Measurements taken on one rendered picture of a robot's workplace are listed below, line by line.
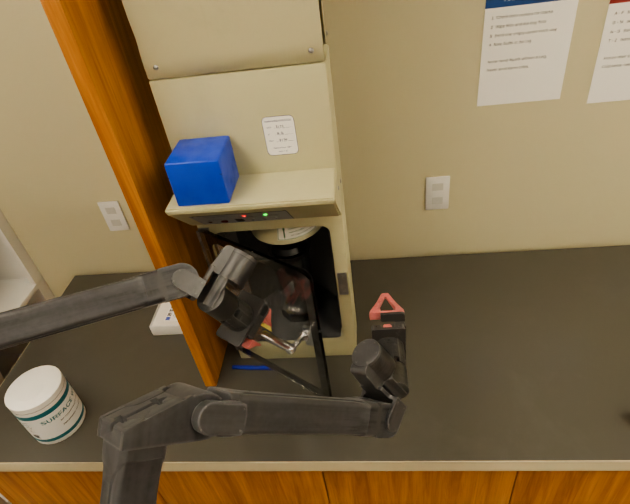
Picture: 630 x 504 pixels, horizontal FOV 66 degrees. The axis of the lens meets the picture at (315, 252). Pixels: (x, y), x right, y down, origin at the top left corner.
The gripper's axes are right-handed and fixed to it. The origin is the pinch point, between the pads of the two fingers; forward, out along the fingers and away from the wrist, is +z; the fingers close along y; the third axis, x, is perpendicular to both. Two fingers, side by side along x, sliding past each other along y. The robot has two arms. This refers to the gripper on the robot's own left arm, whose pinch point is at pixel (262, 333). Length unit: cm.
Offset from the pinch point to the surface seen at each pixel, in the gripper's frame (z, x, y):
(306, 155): -18.9, 1.3, -32.5
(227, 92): -34.4, -8.9, -32.3
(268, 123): -27.0, -3.7, -32.5
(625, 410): 45, 65, -25
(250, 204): -22.5, -0.9, -17.8
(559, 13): 2, 27, -98
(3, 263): 14, -124, 18
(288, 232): -2.0, -6.1, -22.3
